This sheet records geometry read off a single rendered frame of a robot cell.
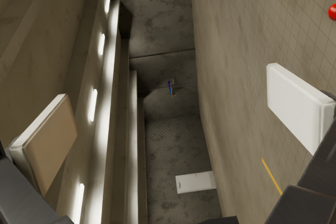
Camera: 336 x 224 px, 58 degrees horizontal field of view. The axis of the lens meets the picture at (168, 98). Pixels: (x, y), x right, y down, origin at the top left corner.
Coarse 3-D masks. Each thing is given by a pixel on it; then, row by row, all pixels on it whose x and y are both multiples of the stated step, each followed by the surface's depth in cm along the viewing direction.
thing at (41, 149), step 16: (64, 96) 19; (48, 112) 17; (64, 112) 19; (32, 128) 15; (48, 128) 16; (64, 128) 18; (16, 144) 13; (32, 144) 14; (48, 144) 16; (64, 144) 18; (16, 160) 13; (32, 160) 14; (48, 160) 15; (32, 176) 14; (48, 176) 15
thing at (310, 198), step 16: (320, 144) 10; (320, 160) 10; (304, 176) 9; (320, 176) 9; (288, 192) 8; (304, 192) 8; (320, 192) 8; (288, 208) 7; (304, 208) 7; (320, 208) 7
